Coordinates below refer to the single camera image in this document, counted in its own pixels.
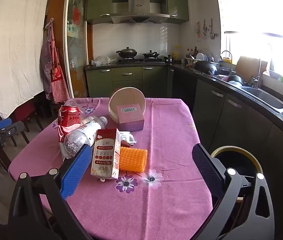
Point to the black wok with lid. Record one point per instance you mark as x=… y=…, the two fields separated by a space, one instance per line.
x=127 y=52

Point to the steel sink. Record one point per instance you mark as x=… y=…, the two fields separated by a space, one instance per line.
x=266 y=98

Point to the curved steel faucet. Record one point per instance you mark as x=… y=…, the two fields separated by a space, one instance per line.
x=229 y=55

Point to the steel range hood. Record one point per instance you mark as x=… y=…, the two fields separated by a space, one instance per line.
x=139 y=10

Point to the small black pan with lid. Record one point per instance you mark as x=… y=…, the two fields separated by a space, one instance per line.
x=151 y=54

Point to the green cabinets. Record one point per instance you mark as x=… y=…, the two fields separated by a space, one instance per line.
x=126 y=80
x=99 y=2

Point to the frosted glass sliding door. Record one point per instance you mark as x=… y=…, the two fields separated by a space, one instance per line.
x=76 y=42

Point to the black bin with gold rim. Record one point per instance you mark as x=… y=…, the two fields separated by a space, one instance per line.
x=236 y=158

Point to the green lower cabinets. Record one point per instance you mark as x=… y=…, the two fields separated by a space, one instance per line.
x=126 y=80

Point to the white paper bowl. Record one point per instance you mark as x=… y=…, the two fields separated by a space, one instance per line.
x=125 y=97

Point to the purple checked apron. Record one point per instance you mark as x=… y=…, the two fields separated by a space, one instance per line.
x=46 y=67

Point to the pink floral tablecloth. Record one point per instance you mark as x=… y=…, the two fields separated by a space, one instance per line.
x=156 y=200

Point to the black cooking pot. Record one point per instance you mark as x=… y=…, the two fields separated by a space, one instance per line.
x=235 y=80

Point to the green upper cabinets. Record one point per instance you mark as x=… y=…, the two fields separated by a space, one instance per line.
x=99 y=2

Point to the clear plastic bottle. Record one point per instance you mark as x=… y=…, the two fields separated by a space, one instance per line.
x=79 y=137

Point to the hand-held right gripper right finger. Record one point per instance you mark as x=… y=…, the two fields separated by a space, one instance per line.
x=206 y=170

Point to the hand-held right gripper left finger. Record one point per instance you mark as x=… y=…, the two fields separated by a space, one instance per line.
x=76 y=172

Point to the condiment bottles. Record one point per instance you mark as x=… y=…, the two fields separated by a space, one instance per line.
x=192 y=52

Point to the clear plastic bag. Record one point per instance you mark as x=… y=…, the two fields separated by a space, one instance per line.
x=102 y=61

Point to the steel sink faucet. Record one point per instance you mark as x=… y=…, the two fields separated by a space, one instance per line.
x=257 y=75

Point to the small white barcode packet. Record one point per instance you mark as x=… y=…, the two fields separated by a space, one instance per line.
x=127 y=137

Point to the pink cardboard box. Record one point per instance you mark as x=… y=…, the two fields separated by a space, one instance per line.
x=131 y=120

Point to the large black wok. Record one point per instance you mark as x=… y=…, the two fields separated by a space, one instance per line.
x=206 y=67

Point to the small steel pot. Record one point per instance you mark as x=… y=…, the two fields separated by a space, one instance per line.
x=169 y=59

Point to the brown cardboard sheet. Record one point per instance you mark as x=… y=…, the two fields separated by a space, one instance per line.
x=250 y=67

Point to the red seat chair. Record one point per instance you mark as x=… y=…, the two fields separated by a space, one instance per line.
x=26 y=112

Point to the gas stove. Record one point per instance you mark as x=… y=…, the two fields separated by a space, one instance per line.
x=141 y=60

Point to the red checked apron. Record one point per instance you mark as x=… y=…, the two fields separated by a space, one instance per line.
x=57 y=80

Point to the dark side cabinets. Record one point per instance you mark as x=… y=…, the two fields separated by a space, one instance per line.
x=231 y=120

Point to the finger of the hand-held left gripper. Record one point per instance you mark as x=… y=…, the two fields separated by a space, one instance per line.
x=14 y=129
x=2 y=124

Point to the crushed red soda can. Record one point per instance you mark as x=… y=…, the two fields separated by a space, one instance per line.
x=69 y=116

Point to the hanging kitchen utensils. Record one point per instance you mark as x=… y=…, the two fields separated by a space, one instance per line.
x=206 y=30

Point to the white hanging sheet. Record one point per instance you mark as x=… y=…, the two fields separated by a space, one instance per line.
x=19 y=47

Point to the orange foam net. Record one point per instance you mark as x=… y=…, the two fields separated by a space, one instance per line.
x=133 y=158

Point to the red and white milk carton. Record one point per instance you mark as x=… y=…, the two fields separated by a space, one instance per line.
x=105 y=155

